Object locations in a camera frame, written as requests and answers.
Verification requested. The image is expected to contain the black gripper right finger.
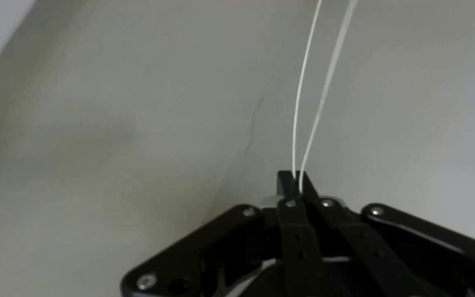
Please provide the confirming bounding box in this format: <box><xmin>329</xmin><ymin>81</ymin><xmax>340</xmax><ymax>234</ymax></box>
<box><xmin>301</xmin><ymin>170</ymin><xmax>475</xmax><ymax>297</ymax></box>

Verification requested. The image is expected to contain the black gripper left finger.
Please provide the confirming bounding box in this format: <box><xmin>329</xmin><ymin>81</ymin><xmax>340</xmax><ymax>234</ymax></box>
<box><xmin>119</xmin><ymin>168</ymin><xmax>326</xmax><ymax>297</ymax></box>

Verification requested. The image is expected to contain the white curtain cord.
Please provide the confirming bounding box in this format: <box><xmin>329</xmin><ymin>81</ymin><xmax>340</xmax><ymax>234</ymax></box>
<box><xmin>291</xmin><ymin>0</ymin><xmax>360</xmax><ymax>194</ymax></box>

